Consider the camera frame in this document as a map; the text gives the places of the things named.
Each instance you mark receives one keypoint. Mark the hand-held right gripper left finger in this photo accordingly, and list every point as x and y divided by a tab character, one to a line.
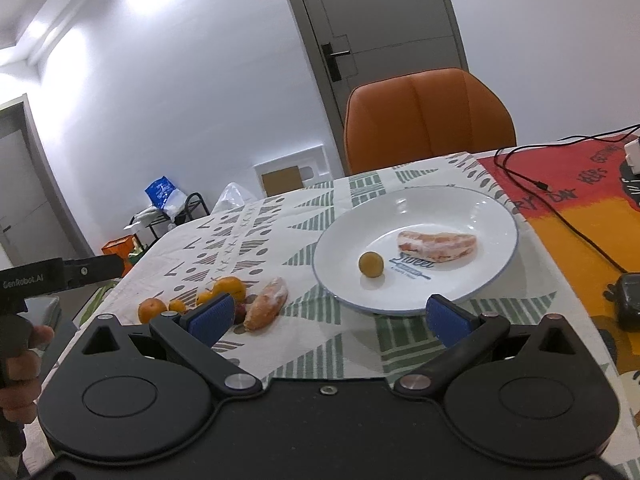
215	317

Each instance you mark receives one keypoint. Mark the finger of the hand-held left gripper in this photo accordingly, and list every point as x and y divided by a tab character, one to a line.
95	270

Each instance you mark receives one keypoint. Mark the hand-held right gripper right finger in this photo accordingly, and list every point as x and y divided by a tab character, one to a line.
447	320

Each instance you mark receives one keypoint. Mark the red cherry tomato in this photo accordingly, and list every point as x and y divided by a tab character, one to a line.
241	312

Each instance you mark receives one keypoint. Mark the large orange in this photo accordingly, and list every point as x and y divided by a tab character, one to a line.
230	287

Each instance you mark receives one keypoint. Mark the white plate with blue rim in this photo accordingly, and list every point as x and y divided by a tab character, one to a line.
450	220

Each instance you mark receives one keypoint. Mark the person's left hand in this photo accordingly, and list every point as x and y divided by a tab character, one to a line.
22	385

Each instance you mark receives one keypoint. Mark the green floor mat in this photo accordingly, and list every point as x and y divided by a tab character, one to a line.
105	294

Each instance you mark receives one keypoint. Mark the orange box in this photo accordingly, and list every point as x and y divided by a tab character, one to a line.
117	252

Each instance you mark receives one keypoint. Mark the pink meat slice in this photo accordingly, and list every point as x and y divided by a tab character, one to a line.
437	246

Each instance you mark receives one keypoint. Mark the round yellow-green fruit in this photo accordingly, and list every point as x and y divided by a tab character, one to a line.
371	264

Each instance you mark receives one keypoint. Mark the blue plastic bag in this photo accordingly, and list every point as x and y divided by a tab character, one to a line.
160	190

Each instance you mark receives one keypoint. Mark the black metal rack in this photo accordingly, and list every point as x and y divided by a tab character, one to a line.
192	205

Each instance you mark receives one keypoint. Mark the clear plastic bag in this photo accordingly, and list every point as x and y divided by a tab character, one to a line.
232	197

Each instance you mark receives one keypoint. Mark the brown cardboard sheet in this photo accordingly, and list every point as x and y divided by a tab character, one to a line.
282	180

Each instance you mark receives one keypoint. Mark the orange and red printed cloth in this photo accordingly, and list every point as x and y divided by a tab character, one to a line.
565	220

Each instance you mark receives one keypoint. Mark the black device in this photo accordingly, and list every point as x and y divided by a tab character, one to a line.
629	302

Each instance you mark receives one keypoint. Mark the white foam packaging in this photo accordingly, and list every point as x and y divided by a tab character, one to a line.
315	160

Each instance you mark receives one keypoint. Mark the orange leather chair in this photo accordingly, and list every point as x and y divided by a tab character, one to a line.
430	120

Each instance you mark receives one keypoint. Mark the white charger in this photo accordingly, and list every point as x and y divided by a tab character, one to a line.
632	157

